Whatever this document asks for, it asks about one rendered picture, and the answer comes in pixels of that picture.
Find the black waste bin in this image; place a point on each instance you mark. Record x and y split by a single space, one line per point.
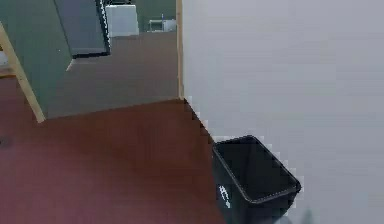
256 180

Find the white box cabinet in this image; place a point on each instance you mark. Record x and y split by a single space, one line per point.
121 19

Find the dark grey cabinet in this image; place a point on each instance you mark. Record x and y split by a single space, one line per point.
85 26

